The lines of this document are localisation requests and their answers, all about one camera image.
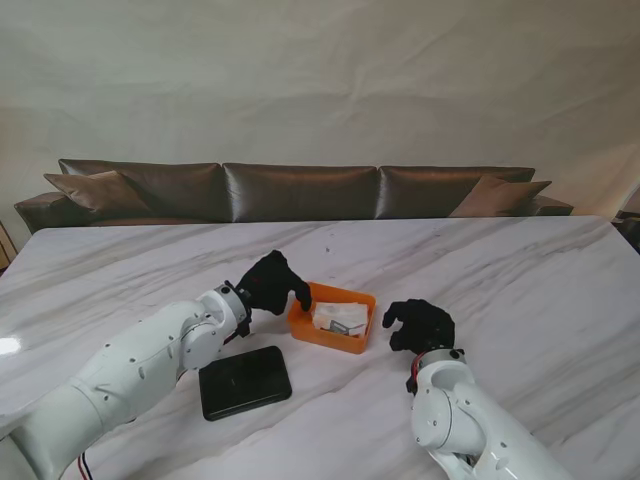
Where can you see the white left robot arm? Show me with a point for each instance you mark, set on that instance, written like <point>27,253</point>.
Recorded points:
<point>130,370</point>

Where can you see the orange tissue box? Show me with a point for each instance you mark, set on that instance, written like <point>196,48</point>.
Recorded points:
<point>330,340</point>

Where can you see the brown leather sofa back cushion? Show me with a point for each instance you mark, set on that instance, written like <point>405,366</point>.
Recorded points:
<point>170,190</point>
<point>300,192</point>
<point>425,192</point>

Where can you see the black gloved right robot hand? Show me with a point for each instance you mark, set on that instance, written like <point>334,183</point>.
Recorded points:
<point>422,325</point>

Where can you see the wooden furniture piece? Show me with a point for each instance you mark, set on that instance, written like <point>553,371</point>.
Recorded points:
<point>4,245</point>

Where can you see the black tissue box base lid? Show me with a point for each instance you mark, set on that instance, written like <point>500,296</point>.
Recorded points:
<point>245,382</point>

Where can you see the brown leather sofa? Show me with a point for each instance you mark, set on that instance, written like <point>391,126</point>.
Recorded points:
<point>300,195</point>

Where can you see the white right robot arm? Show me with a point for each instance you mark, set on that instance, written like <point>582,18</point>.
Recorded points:
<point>460,420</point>

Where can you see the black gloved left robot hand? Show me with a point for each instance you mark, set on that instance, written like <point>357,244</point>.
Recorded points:
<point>272,285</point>

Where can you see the brown throw pillow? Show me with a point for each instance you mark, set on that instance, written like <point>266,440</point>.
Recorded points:
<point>95,192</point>
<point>500,197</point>

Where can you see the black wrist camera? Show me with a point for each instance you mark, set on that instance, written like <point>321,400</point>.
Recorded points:
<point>411,387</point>
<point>244,327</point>

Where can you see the white tissue pack green label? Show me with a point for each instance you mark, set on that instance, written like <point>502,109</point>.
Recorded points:
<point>342,317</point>

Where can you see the dark background object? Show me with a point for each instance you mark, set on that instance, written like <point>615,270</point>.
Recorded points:
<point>629,227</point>

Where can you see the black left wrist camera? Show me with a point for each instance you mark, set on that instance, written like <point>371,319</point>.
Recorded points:
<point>244,327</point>

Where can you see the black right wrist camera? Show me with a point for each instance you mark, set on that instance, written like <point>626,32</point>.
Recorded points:
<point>411,387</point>

